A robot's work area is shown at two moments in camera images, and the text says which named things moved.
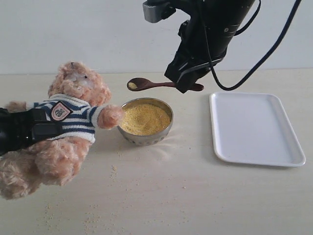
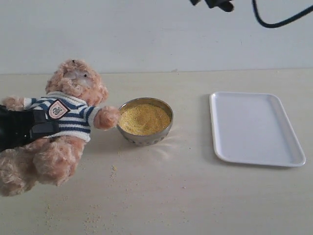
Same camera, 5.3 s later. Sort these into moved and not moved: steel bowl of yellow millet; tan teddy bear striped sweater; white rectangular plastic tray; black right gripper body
Moved: black right gripper body; tan teddy bear striped sweater
Not moved: steel bowl of yellow millet; white rectangular plastic tray
